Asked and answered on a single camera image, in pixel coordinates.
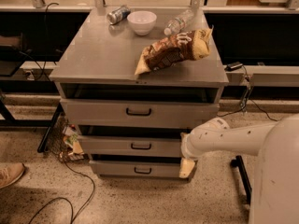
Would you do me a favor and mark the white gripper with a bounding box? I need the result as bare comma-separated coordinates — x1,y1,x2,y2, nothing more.
179,133,199,178

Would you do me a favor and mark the grey drawer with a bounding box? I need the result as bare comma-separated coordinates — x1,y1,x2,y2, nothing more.
78,135,181,158
90,161,195,179
61,99,219,129

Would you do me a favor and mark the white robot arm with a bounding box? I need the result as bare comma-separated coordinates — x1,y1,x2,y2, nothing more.
179,114,299,224

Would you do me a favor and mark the grey metal drawer cabinet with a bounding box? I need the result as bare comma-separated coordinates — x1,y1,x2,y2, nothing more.
49,7,230,183

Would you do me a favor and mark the grey bottom drawer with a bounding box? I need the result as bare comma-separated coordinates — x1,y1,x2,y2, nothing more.
90,161,195,179

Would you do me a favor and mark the grey top drawer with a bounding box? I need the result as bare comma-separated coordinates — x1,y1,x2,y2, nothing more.
61,99,219,129

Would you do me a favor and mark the black metal stand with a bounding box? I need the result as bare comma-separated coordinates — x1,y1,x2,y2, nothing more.
231,155,252,204

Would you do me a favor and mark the black power adapter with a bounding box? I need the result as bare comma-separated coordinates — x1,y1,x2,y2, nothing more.
225,62,243,72

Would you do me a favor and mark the brown yellow chip bag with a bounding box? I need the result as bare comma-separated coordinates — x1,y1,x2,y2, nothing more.
135,28,212,75

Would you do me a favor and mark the clear plastic water bottle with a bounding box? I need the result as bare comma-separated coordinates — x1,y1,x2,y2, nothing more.
164,9,194,35

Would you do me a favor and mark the white bowl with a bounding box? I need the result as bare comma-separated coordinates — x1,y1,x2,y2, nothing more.
127,11,157,35

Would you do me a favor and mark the silver blue soda can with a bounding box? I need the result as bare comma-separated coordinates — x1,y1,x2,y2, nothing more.
107,6,131,25

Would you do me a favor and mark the tan shoe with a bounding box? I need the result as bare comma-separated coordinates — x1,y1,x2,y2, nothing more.
0,163,25,189

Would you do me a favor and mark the wire basket with trash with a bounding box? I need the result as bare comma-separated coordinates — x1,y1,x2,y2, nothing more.
48,116,88,162

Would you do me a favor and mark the black floor cable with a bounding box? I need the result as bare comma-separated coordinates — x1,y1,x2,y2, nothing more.
27,159,96,224

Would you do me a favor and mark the black table leg frame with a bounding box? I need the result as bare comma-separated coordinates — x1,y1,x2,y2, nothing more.
0,98,63,153

